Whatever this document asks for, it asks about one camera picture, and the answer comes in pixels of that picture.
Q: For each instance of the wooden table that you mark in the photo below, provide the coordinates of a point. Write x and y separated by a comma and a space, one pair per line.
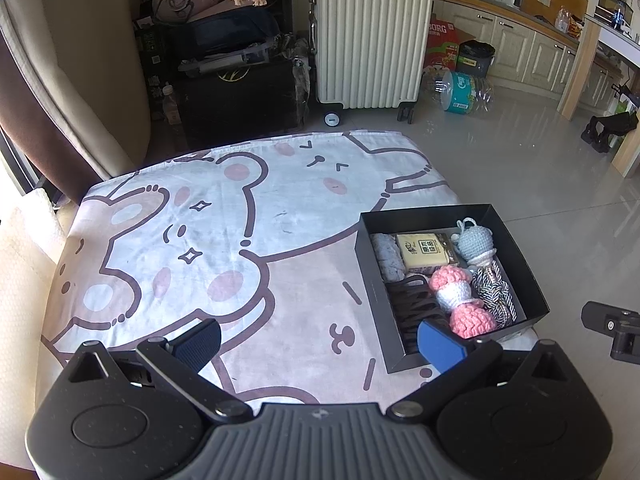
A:
580, 70

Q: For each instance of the large teal-label water bottle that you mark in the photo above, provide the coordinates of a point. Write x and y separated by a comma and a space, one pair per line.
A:
462, 92

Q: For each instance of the black cardboard box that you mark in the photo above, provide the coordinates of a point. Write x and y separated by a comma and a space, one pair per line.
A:
372, 270

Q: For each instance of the pale blue lace roll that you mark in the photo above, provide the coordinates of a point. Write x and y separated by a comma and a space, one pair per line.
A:
390, 260

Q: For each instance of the black hard case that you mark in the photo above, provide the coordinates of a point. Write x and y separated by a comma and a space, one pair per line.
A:
237, 102

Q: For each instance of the black trash bin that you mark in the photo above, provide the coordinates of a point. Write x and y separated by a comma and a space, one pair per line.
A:
475, 58

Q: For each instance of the dark fabric bag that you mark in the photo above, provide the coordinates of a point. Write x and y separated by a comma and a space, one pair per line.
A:
225, 35

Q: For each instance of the black hair claw clip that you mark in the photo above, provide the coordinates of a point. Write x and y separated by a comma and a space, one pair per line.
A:
412, 305

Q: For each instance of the grey-blue crochet toy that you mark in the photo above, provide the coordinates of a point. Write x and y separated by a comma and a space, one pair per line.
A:
475, 242

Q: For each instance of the cream kitchen cabinets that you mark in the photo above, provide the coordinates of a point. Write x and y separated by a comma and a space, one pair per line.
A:
525, 50

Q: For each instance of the red cardboard box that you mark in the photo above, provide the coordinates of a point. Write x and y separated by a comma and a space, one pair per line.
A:
442, 45

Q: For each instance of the yellow tissue pack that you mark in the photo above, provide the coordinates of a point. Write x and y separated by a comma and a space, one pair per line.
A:
425, 252

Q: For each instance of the pink crochet toy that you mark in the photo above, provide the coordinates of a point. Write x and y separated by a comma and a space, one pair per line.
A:
457, 302

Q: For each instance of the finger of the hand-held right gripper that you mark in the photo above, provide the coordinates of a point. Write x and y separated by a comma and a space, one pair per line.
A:
625, 330

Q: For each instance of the brown curtain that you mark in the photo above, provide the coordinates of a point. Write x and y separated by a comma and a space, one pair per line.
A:
30, 110

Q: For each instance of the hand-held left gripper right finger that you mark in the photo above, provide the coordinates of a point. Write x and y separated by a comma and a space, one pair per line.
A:
441, 349

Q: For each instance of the small clear plastic bottle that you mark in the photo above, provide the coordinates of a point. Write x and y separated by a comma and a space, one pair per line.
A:
171, 106

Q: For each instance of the beige curtain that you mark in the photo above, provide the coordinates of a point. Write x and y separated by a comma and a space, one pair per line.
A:
85, 60

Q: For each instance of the white ribbed suitcase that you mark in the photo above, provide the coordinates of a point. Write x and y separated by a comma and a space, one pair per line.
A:
370, 40

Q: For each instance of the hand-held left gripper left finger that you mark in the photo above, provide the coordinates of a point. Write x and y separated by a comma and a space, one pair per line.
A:
197, 346

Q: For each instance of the cartoon bear printed blanket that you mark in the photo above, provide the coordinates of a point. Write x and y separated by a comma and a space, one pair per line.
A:
210, 240

